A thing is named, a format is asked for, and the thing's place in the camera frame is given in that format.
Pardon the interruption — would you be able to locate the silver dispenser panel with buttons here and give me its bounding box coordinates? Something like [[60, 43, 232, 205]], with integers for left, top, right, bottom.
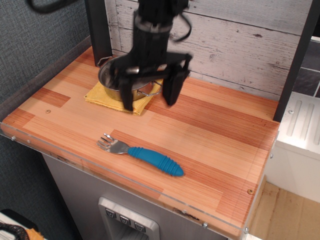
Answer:
[[98, 197, 160, 240]]

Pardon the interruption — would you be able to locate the right dark metal post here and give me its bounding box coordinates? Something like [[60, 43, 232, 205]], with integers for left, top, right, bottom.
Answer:
[[273, 0, 320, 123]]

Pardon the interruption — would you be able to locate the white ribbed toy sink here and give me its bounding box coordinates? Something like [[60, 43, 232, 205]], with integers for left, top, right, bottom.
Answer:
[[264, 92, 320, 202]]

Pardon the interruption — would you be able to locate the blue handled metal fork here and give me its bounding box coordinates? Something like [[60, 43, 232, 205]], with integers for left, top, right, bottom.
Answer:
[[96, 133, 184, 177]]

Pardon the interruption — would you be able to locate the dark metal post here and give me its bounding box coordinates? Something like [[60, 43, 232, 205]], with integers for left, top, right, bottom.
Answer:
[[84, 0, 113, 67], [273, 0, 320, 123]]

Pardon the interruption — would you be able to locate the stainless steel pot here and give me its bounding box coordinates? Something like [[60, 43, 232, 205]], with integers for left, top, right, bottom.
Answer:
[[98, 56, 163, 101]]

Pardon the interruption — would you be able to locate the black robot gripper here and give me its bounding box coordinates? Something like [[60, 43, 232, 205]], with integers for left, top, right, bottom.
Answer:
[[110, 23, 192, 112]]

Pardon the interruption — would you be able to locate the yellow folded cloth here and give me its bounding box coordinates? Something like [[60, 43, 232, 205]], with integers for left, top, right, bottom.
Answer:
[[84, 79, 163, 116]]

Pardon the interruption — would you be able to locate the clear acrylic table edge guard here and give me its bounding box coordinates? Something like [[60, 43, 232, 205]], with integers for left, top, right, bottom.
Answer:
[[1, 118, 279, 240]]

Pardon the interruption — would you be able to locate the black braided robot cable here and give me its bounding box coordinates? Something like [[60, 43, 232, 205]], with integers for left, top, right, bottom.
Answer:
[[26, 0, 193, 43]]

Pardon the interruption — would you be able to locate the left dark metal post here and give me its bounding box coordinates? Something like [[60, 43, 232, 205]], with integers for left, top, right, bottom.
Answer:
[[84, 0, 113, 67]]

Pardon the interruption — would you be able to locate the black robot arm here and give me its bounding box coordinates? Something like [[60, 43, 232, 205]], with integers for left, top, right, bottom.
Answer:
[[108, 0, 192, 112]]

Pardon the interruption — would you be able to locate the orange and black object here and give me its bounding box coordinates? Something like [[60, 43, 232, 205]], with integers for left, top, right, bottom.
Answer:
[[0, 209, 46, 240]]

